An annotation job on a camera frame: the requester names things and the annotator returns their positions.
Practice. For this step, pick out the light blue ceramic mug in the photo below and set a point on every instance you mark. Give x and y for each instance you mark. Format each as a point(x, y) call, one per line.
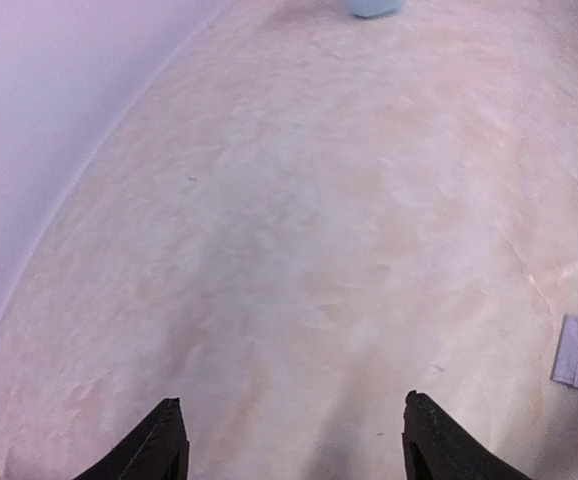
point(370, 9)

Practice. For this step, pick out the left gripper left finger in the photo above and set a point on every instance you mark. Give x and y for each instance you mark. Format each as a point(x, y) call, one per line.
point(157, 448)

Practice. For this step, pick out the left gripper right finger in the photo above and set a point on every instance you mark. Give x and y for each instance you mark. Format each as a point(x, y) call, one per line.
point(436, 447)

